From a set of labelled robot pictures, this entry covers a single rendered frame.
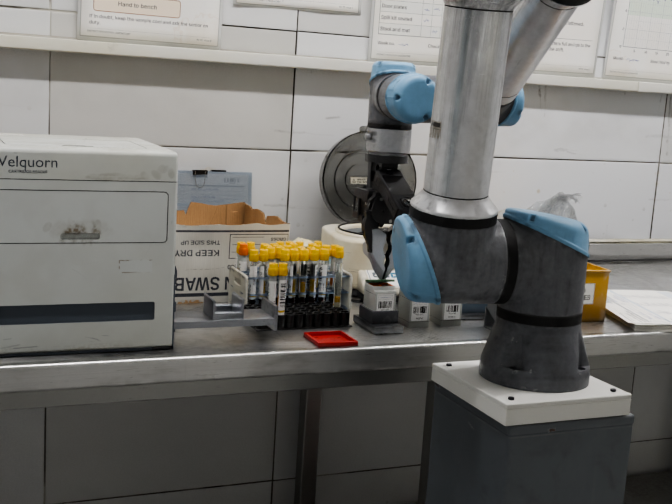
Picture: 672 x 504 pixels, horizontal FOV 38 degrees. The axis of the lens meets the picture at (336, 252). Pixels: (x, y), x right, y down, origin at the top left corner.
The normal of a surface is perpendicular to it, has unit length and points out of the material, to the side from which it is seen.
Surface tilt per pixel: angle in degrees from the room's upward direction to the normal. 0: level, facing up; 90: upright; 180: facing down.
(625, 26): 94
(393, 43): 92
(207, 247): 92
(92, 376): 90
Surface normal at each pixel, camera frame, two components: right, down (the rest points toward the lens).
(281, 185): 0.39, 0.18
